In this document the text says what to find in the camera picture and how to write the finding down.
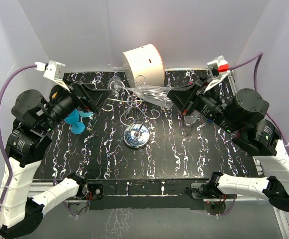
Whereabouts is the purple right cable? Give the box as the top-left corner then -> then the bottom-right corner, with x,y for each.
209,52 -> 289,217

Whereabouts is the clear fluted champagne glass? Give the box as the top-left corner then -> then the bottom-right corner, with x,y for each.
108,77 -> 173,109

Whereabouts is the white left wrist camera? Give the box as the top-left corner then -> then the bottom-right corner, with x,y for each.
35,60 -> 70,91

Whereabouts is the blue wine glass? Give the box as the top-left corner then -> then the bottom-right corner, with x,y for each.
64,109 -> 85,135
79,111 -> 94,118

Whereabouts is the chrome wine glass rack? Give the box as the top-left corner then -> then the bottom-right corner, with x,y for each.
102,76 -> 161,150

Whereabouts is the aluminium table frame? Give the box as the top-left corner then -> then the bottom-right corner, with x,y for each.
2,66 -> 289,239

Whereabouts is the purple cable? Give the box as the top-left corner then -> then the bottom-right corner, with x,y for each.
0,64 -> 90,227
209,52 -> 289,217

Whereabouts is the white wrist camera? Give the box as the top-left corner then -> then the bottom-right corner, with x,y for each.
35,60 -> 70,91
204,55 -> 230,93

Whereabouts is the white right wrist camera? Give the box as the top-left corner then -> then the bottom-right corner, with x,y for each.
204,55 -> 230,93

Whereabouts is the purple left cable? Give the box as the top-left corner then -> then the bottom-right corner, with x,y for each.
0,64 -> 90,227

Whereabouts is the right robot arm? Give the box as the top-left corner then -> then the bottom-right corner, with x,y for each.
167,80 -> 289,212

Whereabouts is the clear ribbed tumbler glass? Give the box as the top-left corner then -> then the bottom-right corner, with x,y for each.
184,110 -> 199,127

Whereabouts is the white round box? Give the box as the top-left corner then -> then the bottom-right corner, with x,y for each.
122,44 -> 165,88

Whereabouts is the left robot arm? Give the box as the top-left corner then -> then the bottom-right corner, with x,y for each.
0,81 -> 112,239

